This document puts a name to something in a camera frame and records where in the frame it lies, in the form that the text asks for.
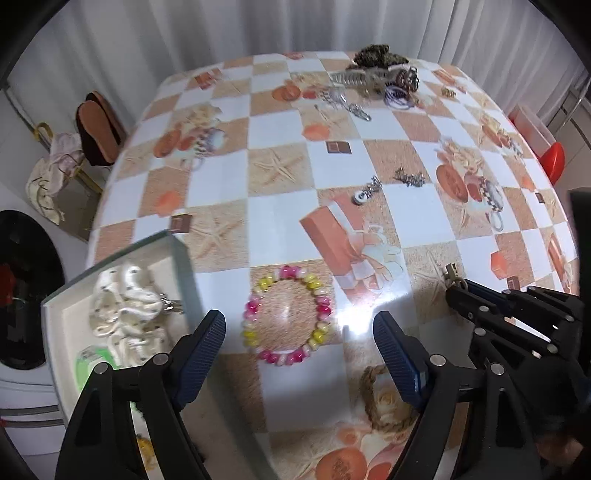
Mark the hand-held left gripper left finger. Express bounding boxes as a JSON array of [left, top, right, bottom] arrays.
[[54, 309, 227, 480]]

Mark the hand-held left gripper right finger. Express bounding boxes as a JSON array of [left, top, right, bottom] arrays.
[[372, 311, 542, 480]]

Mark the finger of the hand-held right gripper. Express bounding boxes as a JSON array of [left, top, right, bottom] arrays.
[[470, 322, 579, 371], [444, 278, 581, 345]]

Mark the small metal clasp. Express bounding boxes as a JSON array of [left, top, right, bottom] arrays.
[[442, 261, 463, 290]]

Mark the silver rhinestone hair clip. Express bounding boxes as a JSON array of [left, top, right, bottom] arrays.
[[158, 292, 186, 315]]

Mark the pink yellow bead bracelet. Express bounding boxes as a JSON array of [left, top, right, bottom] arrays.
[[242, 265, 334, 367]]

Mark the cream polka dot scrunchie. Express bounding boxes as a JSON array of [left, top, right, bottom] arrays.
[[89, 261, 172, 366]]

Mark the yellow beaded hair tie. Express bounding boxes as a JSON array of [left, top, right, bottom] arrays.
[[135, 433, 154, 472]]

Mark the green translucent bangle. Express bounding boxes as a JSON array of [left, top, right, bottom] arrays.
[[75, 346, 140, 417]]

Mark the white jewelry box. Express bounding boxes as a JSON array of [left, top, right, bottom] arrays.
[[40, 230, 205, 480]]

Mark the red plastic stool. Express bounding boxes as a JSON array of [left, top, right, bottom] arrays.
[[539, 141, 566, 186]]

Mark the white plastic container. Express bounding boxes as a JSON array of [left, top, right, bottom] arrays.
[[514, 103, 558, 156]]

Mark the white washing machine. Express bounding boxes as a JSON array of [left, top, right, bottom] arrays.
[[0, 182, 93, 480]]

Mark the grey cabinet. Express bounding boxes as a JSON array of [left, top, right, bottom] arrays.
[[547, 65, 591, 195]]

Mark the gold metal rack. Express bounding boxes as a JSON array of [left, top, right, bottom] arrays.
[[34, 122, 104, 193]]

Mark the cream cloth bag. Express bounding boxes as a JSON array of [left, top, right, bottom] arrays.
[[25, 132, 87, 226]]

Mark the clear claw hair clip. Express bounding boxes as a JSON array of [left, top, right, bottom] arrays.
[[329, 69, 371, 89]]

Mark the white curtain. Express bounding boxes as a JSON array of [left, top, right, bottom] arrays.
[[7, 0, 589, 153]]

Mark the braided beige hair tie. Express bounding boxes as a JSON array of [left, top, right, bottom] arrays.
[[359, 364, 419, 431]]

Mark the silver keychain charm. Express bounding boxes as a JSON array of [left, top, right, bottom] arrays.
[[352, 176, 385, 207]]

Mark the purple hair tie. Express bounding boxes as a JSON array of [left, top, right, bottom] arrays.
[[383, 84, 415, 110]]

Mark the silver chain keychain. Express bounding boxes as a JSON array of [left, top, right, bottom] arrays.
[[315, 89, 373, 123]]

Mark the brown spiral hair tie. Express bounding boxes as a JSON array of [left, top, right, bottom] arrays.
[[396, 66, 419, 92]]

